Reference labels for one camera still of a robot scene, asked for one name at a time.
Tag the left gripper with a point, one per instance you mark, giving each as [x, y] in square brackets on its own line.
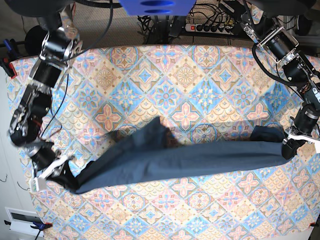
[300, 130]

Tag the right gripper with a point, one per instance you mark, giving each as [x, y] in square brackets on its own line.
[47, 163]

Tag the dark navy t-shirt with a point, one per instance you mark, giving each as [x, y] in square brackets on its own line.
[146, 156]

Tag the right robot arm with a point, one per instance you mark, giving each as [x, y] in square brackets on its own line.
[59, 46]

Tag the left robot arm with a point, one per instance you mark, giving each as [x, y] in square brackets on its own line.
[283, 48]

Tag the blue orange clamp bottom left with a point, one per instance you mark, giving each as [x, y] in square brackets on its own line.
[37, 226]

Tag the blue orange clamp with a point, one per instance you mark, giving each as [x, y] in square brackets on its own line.
[12, 55]
[37, 226]

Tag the patterned colourful tablecloth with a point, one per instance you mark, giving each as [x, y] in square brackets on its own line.
[202, 93]

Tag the blue orange clamp top left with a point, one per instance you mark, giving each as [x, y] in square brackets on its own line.
[12, 55]

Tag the white power strip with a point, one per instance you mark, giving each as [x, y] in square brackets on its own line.
[207, 28]

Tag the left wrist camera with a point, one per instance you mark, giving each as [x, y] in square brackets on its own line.
[37, 184]

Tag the white wall outlet box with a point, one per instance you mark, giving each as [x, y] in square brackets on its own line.
[22, 220]

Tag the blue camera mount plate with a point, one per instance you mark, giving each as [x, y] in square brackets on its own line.
[157, 7]

